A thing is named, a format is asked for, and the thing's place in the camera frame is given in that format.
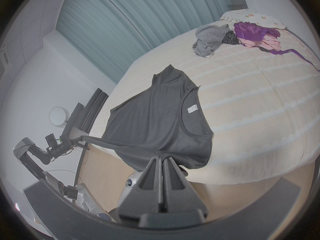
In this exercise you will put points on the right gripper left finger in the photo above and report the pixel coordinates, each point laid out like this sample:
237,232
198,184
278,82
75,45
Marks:
142,196

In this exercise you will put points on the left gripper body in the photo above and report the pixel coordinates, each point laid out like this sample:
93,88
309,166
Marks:
67,144

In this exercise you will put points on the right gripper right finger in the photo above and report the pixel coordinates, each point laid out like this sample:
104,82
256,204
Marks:
182,196

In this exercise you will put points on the black T-shirt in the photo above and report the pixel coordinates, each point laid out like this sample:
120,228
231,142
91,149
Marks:
155,114

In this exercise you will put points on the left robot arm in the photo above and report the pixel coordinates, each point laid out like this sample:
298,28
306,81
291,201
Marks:
25,146

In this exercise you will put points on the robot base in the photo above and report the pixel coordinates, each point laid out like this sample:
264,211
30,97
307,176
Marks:
83,196

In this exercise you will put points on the bed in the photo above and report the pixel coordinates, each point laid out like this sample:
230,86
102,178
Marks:
250,96

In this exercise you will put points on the round white mirror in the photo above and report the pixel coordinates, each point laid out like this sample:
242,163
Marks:
58,116

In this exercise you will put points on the blue-green curtain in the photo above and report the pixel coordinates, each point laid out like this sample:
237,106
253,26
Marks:
175,9
87,34

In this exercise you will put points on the grey garment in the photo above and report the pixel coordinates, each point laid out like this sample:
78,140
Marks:
207,39

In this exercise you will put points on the black patterned garment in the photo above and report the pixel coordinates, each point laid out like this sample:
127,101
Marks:
230,39

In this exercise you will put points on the pink garment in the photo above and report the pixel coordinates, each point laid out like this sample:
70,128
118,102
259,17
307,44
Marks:
262,44

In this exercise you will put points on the purple satin garment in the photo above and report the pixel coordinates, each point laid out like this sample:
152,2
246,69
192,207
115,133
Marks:
250,31

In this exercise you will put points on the white printed pillow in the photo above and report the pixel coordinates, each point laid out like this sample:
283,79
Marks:
255,15

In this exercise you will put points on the grey bedside table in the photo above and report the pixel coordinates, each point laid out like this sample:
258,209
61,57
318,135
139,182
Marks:
237,4

